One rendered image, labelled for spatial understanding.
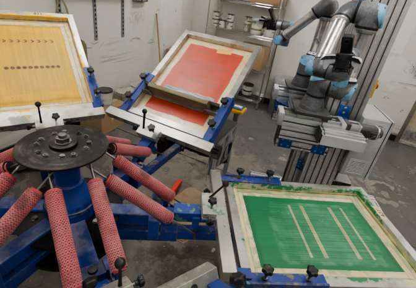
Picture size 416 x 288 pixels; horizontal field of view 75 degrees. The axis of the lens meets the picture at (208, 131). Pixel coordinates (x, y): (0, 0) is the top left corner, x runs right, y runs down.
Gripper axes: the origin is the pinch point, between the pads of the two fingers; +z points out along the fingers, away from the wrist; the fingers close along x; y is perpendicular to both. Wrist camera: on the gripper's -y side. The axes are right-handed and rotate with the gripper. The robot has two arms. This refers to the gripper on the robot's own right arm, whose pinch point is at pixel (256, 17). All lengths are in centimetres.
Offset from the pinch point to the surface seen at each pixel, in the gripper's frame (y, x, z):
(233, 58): 12, -74, -23
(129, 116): 32, -146, 0
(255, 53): 7, -69, -36
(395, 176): 188, 134, -169
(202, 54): 13, -80, -1
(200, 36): 4, -71, 7
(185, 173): 162, -56, 32
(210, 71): 18, -90, -16
